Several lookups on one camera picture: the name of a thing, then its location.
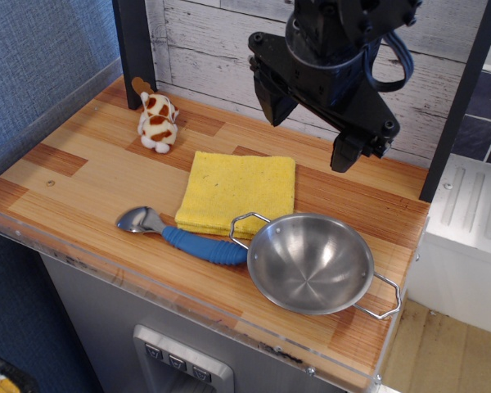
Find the yellow black object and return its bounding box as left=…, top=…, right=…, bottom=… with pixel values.
left=0, top=358, right=39, bottom=393

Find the brown spotted plush toy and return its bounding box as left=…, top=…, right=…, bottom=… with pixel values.
left=131, top=77, right=179, bottom=154

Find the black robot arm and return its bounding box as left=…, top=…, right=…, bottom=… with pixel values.
left=249, top=1, right=421, bottom=173

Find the white ribbed appliance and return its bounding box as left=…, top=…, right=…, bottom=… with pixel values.
left=407, top=155, right=491, bottom=332

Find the black right frame post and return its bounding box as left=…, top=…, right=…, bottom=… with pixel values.
left=419, top=0, right=491, bottom=202

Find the black frame post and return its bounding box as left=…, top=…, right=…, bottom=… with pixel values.
left=112, top=0, right=156, bottom=110
left=419, top=0, right=491, bottom=202

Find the black left frame post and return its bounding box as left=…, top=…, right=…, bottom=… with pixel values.
left=112, top=0, right=156, bottom=110

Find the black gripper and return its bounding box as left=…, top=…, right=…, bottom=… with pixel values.
left=248, top=32, right=400, bottom=173

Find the steel bowl with handles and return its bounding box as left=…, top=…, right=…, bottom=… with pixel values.
left=245, top=213, right=402, bottom=320

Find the silver button control panel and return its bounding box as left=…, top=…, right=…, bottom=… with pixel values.
left=133, top=324, right=235, bottom=392

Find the blue handled metal spoon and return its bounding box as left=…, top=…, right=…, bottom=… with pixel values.
left=116, top=206, right=247, bottom=265

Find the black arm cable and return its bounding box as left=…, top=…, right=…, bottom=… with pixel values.
left=366, top=30, right=415, bottom=92

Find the yellow towel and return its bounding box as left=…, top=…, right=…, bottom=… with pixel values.
left=175, top=151, right=296, bottom=236

